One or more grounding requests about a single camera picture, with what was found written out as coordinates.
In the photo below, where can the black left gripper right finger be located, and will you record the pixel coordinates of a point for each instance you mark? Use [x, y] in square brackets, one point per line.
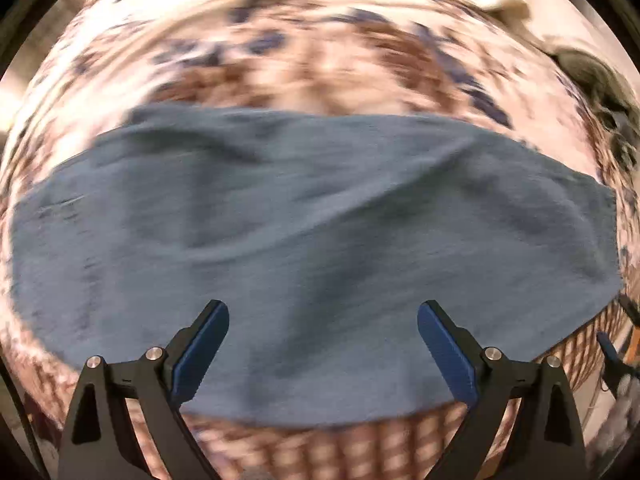
[546, 440]

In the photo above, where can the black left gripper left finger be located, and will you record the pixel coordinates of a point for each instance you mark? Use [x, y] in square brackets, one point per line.
[98, 440]

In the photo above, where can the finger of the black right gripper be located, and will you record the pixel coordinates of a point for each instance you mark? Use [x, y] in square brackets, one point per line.
[614, 368]

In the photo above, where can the blue denim jeans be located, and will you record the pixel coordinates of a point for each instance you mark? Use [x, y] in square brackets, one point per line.
[322, 235]

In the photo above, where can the white crumpled cloth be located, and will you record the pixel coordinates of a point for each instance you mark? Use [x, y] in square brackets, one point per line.
[552, 26]

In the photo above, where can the floral fleece blanket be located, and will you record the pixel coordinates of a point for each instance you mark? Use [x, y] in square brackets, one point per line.
[326, 58]

